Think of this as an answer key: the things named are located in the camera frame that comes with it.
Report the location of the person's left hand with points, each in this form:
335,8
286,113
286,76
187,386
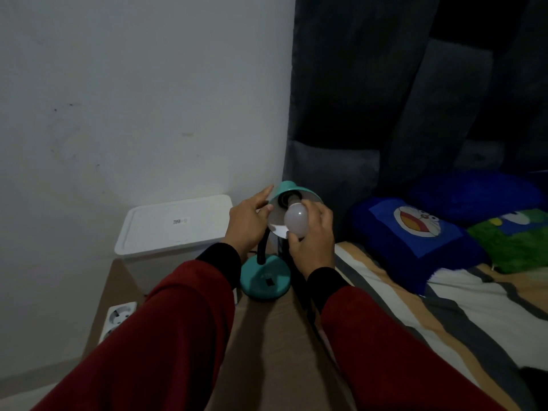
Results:
246,226

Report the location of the person's right hand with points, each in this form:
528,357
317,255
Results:
317,248

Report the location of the white light bulb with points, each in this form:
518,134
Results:
296,220

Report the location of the teal desk lamp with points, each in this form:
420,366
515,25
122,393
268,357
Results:
265,280

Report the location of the white storage box lid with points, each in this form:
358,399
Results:
171,222

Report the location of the white power strip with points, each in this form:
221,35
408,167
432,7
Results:
116,316

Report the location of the person's left forearm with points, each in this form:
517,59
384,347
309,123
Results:
162,338

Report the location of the person's right forearm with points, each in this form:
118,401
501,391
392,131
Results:
385,351

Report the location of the blue cartoon pillow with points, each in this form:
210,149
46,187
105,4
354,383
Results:
402,252

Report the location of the white plastic storage box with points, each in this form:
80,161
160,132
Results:
162,269

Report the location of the brown wooden bedside table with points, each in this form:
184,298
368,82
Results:
278,351

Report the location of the plain blue pillow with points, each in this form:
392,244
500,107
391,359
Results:
471,196

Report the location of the striped bed sheet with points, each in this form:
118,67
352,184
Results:
471,321

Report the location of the dark grey padded headboard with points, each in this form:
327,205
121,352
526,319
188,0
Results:
342,72

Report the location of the large grey cushion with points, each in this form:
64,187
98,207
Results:
436,115

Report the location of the green pillow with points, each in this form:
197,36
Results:
513,248

